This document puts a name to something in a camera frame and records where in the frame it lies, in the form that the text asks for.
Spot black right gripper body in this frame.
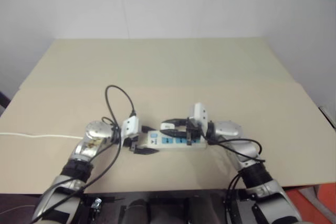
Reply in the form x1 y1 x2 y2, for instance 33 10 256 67
185 118 201 147

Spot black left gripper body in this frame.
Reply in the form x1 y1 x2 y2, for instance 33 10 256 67
122 134 140 152

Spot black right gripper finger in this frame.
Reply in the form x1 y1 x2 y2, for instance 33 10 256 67
163 118 188 127
159 127 187 137

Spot white charger plug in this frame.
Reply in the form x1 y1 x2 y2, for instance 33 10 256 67
160 121 176 131

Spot white power strip blue sockets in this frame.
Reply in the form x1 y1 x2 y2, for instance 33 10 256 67
138 129 208 150

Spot dark rounded shape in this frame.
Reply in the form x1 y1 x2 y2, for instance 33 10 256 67
122 199 152 224

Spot small metal clamp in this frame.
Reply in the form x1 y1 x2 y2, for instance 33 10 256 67
91 197 103 212

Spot dark chair part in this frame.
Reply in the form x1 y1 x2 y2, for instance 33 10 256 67
0 91 12 116

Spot orange object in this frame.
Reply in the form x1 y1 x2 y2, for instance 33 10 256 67
285 184 336 224

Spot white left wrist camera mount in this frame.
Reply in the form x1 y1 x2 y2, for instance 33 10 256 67
120 115 140 140

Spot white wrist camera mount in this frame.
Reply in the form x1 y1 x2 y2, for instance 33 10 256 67
188 102 209 128
120 115 140 140

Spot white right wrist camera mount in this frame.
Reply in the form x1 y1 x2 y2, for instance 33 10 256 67
188 102 209 128

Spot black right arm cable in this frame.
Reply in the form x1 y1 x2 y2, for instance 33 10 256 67
206 136 266 209

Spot white power strip cord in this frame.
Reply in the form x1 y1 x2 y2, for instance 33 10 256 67
0 131 82 140

